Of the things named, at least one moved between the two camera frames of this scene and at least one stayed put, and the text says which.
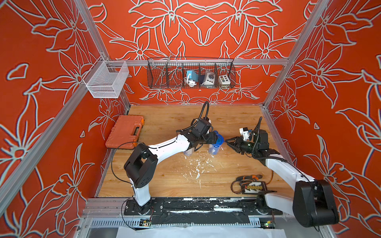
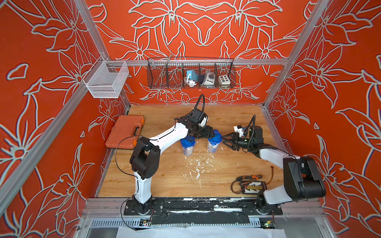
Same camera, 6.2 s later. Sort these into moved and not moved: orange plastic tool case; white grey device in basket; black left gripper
Moved: black left gripper
Not moved: white grey device in basket; orange plastic tool case
